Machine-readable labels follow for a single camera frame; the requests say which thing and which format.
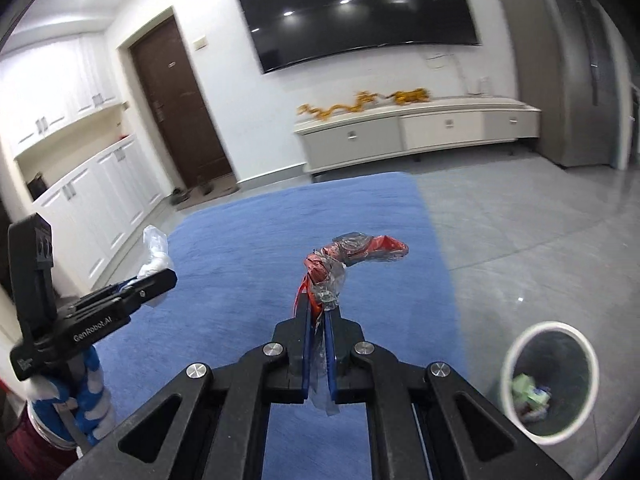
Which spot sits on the white wall cupboards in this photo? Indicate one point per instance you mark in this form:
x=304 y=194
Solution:
x=62 y=115

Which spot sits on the black handbag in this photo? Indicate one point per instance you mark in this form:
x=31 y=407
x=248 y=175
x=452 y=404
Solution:
x=37 y=186

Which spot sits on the brown door mat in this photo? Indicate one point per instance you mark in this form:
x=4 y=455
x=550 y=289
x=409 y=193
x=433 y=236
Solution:
x=217 y=188

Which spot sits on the grey tall refrigerator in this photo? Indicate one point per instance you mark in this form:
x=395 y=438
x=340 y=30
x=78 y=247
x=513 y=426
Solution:
x=573 y=65

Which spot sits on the dark brown entrance door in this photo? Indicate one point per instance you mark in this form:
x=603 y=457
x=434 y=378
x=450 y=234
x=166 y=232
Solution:
x=177 y=105

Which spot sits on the red sleeved left forearm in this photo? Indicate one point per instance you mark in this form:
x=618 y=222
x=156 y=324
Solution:
x=26 y=455

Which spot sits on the large black wall television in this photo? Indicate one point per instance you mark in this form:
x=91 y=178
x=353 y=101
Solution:
x=289 y=32

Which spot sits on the dark shoe pair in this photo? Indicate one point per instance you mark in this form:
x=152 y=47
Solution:
x=187 y=197

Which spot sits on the golden dragon figurine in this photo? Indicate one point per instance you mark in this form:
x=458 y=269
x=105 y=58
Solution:
x=363 y=100

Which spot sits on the green paper wrapper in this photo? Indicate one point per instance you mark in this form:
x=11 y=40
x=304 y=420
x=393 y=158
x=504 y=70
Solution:
x=527 y=395

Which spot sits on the white low TV cabinet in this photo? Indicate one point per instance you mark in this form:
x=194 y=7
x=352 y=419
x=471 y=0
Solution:
x=390 y=131

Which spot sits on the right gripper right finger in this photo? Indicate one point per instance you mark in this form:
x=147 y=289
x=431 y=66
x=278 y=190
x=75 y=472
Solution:
x=426 y=422

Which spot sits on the white rimmed trash bin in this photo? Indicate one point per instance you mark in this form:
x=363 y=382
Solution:
x=558 y=356

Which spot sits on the blue white gloved left hand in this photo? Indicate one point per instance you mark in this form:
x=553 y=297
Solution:
x=81 y=396

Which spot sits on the white router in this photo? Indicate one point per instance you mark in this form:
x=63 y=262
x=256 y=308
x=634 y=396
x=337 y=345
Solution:
x=481 y=87

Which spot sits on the golden tiger figurine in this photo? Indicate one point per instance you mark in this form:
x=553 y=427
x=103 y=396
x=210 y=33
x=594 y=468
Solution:
x=419 y=95

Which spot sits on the white plastic bag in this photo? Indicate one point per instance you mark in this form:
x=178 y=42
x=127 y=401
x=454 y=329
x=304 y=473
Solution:
x=158 y=264

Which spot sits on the blue shaggy rug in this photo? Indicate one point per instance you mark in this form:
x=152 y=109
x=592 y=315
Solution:
x=239 y=266

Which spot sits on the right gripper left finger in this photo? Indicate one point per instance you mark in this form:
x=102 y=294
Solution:
x=209 y=423

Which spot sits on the red clear snack wrapper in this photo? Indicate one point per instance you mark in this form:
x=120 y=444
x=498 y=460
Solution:
x=319 y=294

